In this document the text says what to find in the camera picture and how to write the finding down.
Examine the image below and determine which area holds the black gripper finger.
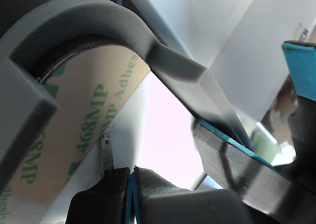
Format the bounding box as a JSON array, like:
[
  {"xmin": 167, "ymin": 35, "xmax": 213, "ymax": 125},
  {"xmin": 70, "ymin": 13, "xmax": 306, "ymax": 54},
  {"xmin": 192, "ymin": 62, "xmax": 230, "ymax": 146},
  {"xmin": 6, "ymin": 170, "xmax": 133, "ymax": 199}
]
[{"xmin": 130, "ymin": 166, "xmax": 252, "ymax": 224}]

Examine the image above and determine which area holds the pale green blurry object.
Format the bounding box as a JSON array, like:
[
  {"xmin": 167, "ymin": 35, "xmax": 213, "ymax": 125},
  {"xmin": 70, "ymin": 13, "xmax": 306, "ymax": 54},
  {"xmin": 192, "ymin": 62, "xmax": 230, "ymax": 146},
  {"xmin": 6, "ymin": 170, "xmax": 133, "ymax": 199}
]
[{"xmin": 251, "ymin": 129, "xmax": 280, "ymax": 166}]

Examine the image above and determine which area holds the black gripper finger with scraper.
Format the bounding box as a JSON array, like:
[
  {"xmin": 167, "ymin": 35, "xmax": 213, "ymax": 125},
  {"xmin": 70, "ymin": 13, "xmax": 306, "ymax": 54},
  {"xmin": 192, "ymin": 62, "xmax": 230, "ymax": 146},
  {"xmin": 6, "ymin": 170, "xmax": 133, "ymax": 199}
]
[{"xmin": 65, "ymin": 131, "xmax": 133, "ymax": 224}]

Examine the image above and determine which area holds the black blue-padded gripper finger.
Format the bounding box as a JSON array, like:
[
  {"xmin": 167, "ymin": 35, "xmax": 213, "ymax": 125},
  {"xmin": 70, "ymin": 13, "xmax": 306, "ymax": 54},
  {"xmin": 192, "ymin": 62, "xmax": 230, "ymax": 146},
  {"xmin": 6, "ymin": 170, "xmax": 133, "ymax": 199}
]
[
  {"xmin": 282, "ymin": 40, "xmax": 316, "ymax": 160},
  {"xmin": 192, "ymin": 117, "xmax": 316, "ymax": 221}
]

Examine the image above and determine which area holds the white box with logo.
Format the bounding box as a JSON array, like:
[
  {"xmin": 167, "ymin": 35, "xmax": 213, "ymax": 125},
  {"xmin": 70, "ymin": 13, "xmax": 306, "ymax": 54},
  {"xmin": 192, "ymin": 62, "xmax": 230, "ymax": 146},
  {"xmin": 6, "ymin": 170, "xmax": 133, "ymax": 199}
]
[{"xmin": 211, "ymin": 0, "xmax": 316, "ymax": 126}]

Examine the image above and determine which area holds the adhesive tape sheet with liner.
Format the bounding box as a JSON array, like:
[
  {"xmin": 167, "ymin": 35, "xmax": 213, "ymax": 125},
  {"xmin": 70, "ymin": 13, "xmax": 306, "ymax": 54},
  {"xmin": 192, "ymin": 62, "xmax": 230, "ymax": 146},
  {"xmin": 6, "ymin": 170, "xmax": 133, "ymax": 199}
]
[{"xmin": 0, "ymin": 45, "xmax": 155, "ymax": 224}]

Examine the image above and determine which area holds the gray plastic holder frame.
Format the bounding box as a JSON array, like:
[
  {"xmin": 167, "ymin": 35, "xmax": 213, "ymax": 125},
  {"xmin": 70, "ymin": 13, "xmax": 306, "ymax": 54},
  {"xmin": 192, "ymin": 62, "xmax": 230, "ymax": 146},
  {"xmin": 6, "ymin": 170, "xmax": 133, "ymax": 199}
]
[{"xmin": 0, "ymin": 0, "xmax": 255, "ymax": 197}]

